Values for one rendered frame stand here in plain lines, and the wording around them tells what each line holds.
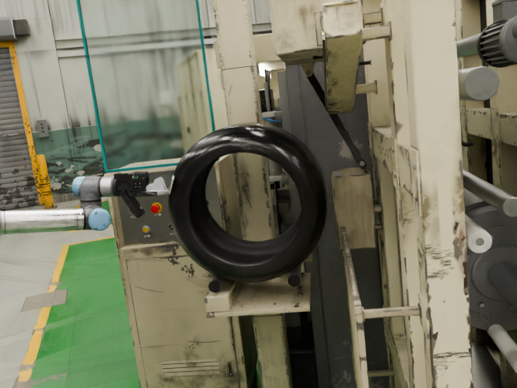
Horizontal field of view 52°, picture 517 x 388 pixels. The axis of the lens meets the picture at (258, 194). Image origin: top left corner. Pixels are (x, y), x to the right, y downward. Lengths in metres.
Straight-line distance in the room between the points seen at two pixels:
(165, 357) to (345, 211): 1.23
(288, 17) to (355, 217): 0.90
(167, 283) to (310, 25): 1.54
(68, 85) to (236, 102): 9.02
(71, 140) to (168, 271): 8.50
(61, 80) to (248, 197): 9.11
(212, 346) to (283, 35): 1.67
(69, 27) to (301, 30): 9.79
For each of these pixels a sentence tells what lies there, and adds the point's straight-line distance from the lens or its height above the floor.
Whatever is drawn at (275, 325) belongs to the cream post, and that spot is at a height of 0.58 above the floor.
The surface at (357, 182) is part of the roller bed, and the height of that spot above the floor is 1.17.
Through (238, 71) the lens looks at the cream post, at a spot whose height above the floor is 1.64.
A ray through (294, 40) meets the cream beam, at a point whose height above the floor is 1.67.
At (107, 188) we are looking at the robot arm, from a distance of 1.97.
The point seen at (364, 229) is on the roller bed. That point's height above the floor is 0.98.
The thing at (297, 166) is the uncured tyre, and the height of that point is 1.29.
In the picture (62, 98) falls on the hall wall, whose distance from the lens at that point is 10.96.
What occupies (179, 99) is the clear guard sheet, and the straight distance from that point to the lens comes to 2.46.
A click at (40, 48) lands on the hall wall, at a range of 11.06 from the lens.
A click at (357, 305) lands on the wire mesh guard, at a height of 1.00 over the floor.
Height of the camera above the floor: 1.53
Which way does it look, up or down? 10 degrees down
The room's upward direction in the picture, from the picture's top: 7 degrees counter-clockwise
